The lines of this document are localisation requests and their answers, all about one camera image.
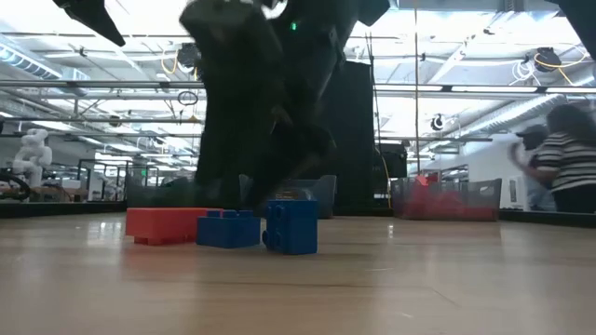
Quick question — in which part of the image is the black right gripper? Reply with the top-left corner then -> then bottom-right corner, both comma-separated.
179,0 -> 391,209

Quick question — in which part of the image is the blue square toy brick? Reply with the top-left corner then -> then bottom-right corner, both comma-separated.
261,199 -> 319,256

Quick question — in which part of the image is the grey translucent plastic bin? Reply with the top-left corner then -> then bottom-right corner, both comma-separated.
124,170 -> 206,210
237,174 -> 337,220
389,178 -> 503,222

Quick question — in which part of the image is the black partition panel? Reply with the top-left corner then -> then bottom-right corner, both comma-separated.
323,60 -> 376,213

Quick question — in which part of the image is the black equipment cabinet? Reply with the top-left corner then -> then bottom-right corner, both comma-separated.
374,142 -> 410,210

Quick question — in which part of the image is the person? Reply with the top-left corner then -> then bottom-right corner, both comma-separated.
508,124 -> 558,213
528,104 -> 596,214

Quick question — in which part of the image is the hanging black cable loop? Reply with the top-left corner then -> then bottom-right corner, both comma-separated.
176,89 -> 200,107

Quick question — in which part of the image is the yellow floor cable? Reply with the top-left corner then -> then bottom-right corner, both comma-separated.
374,146 -> 392,209

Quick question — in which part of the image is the black metal rack frame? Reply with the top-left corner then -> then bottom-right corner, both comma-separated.
76,158 -> 159,202

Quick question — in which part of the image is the black curved cable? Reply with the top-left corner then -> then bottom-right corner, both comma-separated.
0,167 -> 32,202

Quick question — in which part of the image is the silver ventilation duct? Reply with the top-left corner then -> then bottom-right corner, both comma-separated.
418,92 -> 596,154

